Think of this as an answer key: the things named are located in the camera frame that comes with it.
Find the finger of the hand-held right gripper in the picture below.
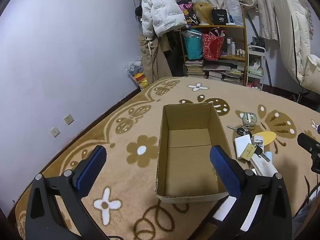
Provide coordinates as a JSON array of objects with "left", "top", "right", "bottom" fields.
[{"left": 297, "top": 132, "right": 320, "bottom": 173}]

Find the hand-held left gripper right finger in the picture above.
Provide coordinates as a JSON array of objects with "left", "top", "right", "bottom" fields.
[{"left": 209, "top": 145, "right": 293, "bottom": 240}]

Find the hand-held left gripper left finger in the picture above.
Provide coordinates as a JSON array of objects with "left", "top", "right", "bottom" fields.
[{"left": 25, "top": 145, "right": 108, "bottom": 240}]

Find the wooden key tag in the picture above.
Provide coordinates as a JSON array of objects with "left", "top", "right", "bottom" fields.
[{"left": 240, "top": 144, "right": 256, "bottom": 160}]

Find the white rectangular charger box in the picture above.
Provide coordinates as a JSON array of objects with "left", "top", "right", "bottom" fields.
[{"left": 234, "top": 134, "right": 253, "bottom": 159}]

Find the cardboard box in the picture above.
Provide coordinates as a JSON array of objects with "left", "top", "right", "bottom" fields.
[{"left": 154, "top": 102, "right": 237, "bottom": 204}]

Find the white device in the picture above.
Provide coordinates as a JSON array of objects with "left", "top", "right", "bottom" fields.
[{"left": 249, "top": 152, "right": 279, "bottom": 178}]

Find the yellow oval plastic lid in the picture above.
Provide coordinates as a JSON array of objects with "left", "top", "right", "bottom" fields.
[{"left": 254, "top": 131, "right": 277, "bottom": 146}]

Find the bunch of keys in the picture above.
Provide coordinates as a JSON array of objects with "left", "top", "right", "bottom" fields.
[{"left": 227, "top": 125, "right": 252, "bottom": 138}]

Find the small green patterned case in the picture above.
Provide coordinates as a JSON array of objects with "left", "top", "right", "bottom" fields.
[{"left": 242, "top": 112, "right": 258, "bottom": 126}]

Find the white metal cart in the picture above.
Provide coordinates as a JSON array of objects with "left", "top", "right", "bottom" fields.
[{"left": 246, "top": 44, "right": 266, "bottom": 91}]

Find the stack of books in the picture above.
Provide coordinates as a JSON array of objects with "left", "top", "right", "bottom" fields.
[{"left": 185, "top": 59, "right": 245, "bottom": 85}]

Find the white duvet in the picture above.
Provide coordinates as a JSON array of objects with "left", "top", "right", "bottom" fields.
[{"left": 272, "top": 0, "right": 320, "bottom": 88}]

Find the bag of plush toys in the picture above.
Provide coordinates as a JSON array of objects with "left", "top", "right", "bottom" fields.
[{"left": 126, "top": 54, "right": 150, "bottom": 90}]

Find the row of small bottles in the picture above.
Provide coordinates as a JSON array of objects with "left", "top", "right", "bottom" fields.
[{"left": 226, "top": 37, "right": 247, "bottom": 57}]

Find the red patterned bag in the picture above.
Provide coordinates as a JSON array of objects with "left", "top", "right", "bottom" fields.
[{"left": 201, "top": 30, "right": 225, "bottom": 61}]

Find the beige coat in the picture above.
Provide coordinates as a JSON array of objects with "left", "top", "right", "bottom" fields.
[{"left": 138, "top": 34, "right": 173, "bottom": 88}]

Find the teal bag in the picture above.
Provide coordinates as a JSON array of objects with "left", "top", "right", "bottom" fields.
[{"left": 183, "top": 30, "right": 203, "bottom": 60}]

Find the wooden shelf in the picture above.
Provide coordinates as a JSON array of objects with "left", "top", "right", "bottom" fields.
[{"left": 179, "top": 5, "right": 248, "bottom": 86}]

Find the white plastic bag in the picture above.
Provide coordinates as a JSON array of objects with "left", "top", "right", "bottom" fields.
[{"left": 223, "top": 0, "right": 245, "bottom": 27}]

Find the black box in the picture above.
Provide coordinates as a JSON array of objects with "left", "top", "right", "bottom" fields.
[{"left": 212, "top": 8, "right": 229, "bottom": 26}]

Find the blonde wig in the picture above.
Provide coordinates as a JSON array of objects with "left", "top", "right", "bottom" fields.
[{"left": 194, "top": 2, "right": 215, "bottom": 26}]

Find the black pink printed bag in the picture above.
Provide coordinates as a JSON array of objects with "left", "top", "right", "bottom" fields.
[{"left": 176, "top": 0, "right": 198, "bottom": 26}]

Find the white puffer jacket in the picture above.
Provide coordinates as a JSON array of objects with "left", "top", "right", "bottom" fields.
[{"left": 140, "top": 0, "right": 188, "bottom": 39}]

